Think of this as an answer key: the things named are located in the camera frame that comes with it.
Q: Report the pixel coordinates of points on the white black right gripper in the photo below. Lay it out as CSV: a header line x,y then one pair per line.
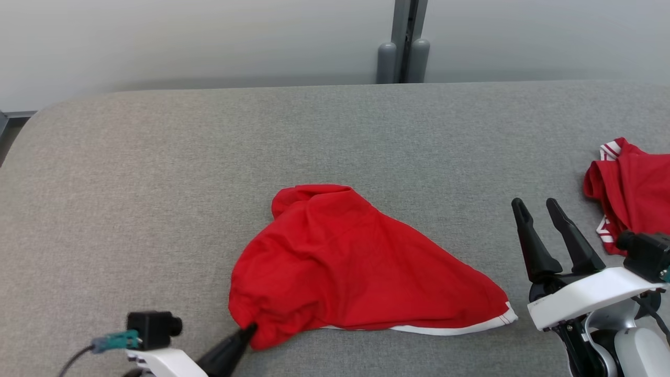
x,y
586,296

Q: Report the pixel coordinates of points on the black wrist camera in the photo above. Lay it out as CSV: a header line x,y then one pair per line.
x,y
649,254
152,330

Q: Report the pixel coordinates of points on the grey cylinder post foot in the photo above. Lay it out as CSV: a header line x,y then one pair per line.
x,y
387,65
420,60

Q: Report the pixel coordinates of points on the grey metal partition post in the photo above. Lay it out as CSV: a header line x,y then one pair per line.
x,y
408,26

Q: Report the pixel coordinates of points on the red white basketball jersey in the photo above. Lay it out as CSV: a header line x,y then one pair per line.
x,y
638,193

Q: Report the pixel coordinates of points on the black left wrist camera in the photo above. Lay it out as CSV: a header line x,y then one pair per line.
x,y
152,330

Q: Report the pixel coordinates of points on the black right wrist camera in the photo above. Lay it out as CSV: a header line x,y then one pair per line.
x,y
649,254

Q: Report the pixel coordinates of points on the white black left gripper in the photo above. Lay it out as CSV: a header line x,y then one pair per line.
x,y
167,364

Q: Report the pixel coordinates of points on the red shorts white stripe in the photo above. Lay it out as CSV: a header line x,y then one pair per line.
x,y
356,272

